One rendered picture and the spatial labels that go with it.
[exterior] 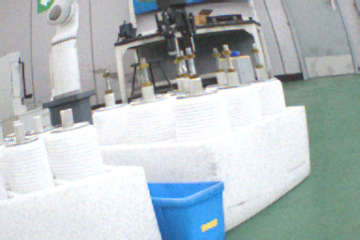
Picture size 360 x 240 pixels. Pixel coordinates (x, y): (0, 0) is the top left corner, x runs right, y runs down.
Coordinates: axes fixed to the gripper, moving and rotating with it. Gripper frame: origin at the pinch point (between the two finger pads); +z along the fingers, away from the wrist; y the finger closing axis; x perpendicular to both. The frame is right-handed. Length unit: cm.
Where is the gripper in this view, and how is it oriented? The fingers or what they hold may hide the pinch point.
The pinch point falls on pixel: (181, 48)
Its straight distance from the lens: 119.8
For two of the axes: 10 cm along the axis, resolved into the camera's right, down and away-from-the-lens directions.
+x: -8.6, 1.0, 5.1
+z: 1.7, 9.8, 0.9
